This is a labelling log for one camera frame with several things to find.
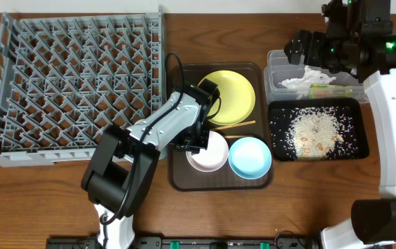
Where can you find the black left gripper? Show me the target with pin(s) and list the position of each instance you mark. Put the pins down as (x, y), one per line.
(191, 142)

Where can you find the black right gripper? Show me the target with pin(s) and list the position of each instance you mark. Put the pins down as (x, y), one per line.
(315, 40)

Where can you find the white tissue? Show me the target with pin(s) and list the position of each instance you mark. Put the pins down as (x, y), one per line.
(309, 78)

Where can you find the green wrapper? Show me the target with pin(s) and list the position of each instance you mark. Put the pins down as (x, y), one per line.
(329, 91)

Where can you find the light blue bowl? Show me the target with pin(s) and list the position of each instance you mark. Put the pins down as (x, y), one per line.
(250, 158)

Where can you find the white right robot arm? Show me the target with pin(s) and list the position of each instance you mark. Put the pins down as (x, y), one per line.
(359, 40)

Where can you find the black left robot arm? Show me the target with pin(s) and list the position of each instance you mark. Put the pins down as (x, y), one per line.
(123, 164)

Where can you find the rice food waste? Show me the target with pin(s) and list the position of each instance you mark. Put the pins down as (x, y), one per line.
(313, 133)

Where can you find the black waste tray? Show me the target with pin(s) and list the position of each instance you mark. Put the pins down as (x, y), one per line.
(350, 103)

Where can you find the grey dishwasher rack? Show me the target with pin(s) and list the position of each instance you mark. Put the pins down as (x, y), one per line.
(64, 80)

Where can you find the pink bowl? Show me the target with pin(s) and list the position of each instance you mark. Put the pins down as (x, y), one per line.
(213, 157)

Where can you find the lower wooden chopstick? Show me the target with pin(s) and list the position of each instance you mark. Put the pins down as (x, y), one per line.
(232, 137)

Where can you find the wooden chopstick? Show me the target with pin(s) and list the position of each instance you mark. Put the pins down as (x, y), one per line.
(240, 124)
(232, 137)

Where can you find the clear plastic bin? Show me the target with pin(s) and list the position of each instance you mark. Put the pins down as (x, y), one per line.
(279, 69)

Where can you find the brown serving tray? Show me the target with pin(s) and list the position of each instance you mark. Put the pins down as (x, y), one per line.
(183, 177)

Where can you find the yellow plate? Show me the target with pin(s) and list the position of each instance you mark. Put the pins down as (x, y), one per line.
(237, 96)

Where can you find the upper wooden chopstick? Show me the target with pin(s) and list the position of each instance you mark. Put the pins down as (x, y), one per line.
(240, 124)

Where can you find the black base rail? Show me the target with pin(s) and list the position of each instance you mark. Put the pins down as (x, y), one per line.
(159, 243)

